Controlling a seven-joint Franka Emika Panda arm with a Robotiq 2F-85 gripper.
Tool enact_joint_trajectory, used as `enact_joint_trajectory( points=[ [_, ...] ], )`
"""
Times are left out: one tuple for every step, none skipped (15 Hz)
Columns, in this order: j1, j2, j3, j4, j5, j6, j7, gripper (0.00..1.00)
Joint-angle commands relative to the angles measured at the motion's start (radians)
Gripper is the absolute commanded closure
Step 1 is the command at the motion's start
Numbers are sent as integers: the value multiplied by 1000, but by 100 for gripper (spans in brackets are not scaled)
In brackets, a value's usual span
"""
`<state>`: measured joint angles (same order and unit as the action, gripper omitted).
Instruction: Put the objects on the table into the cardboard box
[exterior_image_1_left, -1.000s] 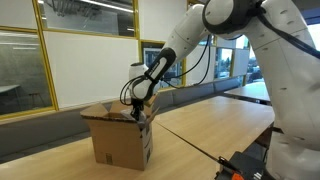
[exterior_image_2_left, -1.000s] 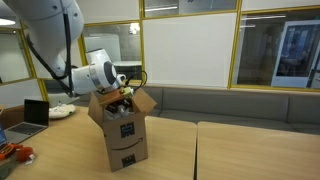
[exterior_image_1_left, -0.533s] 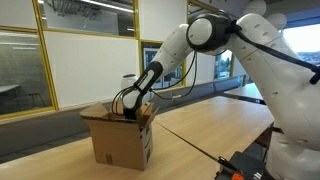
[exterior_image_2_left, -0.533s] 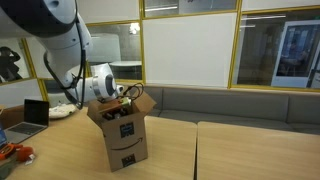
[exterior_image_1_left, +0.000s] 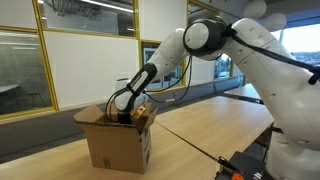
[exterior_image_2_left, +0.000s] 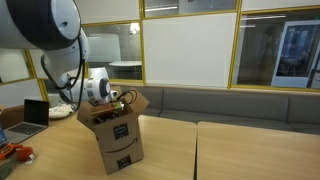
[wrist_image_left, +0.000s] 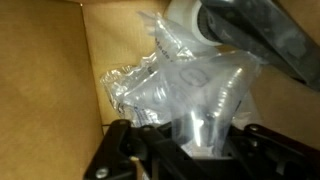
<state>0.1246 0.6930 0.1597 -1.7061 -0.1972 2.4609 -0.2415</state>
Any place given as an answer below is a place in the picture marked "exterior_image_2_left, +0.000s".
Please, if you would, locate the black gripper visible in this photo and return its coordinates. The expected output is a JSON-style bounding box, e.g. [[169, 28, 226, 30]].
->
[[92, 111, 122, 125]]

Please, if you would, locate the brown cardboard shipping box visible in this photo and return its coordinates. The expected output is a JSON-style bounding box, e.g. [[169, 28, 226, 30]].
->
[[76, 86, 150, 176]]

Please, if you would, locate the brown cardboard carton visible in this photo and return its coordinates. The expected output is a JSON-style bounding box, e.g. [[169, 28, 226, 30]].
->
[[0, 104, 26, 130]]

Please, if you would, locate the white round table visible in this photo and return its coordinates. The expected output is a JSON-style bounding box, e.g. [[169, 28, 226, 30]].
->
[[109, 60, 143, 68]]

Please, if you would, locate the white rolling whiteboard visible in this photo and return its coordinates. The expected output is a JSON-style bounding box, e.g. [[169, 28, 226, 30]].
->
[[85, 33, 122, 63]]

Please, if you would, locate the silver laptop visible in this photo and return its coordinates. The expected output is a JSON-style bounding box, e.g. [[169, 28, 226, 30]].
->
[[3, 99, 51, 145]]

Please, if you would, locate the red plush radish toy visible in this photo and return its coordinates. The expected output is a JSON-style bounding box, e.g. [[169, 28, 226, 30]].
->
[[0, 146, 37, 180]]

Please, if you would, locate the round white lamp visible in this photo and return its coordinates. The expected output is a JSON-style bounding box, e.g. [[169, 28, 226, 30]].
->
[[129, 21, 142, 34]]

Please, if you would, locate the orange tape measure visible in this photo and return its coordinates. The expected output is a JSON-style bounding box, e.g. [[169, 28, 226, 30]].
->
[[0, 143, 24, 162]]

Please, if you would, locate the grey bench sofa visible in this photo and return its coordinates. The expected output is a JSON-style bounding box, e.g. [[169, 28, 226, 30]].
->
[[113, 84, 320, 136]]

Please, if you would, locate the white framed blue poster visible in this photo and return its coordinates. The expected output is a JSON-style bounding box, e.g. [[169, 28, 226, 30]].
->
[[270, 19, 320, 89]]

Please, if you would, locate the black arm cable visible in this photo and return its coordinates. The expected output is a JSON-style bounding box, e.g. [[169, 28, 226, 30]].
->
[[39, 33, 139, 113]]

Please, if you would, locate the yellow window frame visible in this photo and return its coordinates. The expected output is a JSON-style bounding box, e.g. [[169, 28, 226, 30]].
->
[[0, 0, 320, 103]]

